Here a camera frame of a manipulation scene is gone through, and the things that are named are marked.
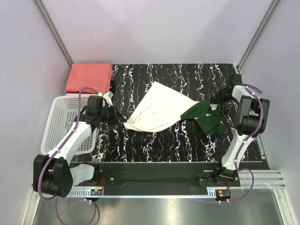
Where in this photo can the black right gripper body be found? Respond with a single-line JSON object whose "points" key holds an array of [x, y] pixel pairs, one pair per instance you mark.
{"points": [[221, 97]]}

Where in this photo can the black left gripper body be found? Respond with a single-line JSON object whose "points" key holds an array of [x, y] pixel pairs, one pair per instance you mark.
{"points": [[108, 115]]}

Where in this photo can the white and green raglan t-shirt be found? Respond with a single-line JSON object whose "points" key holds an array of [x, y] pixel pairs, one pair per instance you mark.
{"points": [[162, 107]]}

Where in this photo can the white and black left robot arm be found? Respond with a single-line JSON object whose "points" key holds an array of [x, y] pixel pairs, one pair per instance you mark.
{"points": [[52, 174]]}

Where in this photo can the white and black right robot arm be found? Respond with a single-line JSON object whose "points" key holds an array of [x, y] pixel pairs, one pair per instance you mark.
{"points": [[249, 121]]}

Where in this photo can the folded white t-shirt under stack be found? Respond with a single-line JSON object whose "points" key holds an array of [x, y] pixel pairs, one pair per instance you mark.
{"points": [[70, 94]]}

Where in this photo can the white perforated plastic basket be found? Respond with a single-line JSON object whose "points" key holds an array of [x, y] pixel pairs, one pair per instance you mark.
{"points": [[62, 114]]}

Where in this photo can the folded pink t-shirt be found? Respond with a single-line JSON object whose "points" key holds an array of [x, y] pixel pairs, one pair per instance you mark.
{"points": [[94, 75]]}

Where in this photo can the left small circuit board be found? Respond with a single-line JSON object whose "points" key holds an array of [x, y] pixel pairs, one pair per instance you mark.
{"points": [[96, 192]]}

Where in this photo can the small circuit board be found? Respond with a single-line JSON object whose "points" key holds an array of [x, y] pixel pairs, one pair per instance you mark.
{"points": [[96, 192], [224, 193]]}

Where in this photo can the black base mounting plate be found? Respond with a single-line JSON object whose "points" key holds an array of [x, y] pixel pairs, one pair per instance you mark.
{"points": [[163, 178]]}

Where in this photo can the right small circuit board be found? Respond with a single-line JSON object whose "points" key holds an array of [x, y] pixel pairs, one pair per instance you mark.
{"points": [[224, 193]]}

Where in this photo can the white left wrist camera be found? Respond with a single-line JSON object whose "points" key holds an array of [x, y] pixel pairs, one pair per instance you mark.
{"points": [[108, 98]]}

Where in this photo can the slotted aluminium front rail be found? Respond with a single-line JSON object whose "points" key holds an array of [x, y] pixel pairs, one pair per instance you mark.
{"points": [[248, 180]]}

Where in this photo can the right aluminium frame post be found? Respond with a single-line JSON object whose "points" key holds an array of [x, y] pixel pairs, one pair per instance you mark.
{"points": [[262, 25]]}

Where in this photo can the aluminium frame post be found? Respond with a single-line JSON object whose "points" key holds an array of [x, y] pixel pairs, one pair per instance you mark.
{"points": [[262, 25], [47, 19]]}

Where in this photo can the left aluminium frame post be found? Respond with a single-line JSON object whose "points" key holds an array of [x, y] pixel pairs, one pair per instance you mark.
{"points": [[47, 19]]}

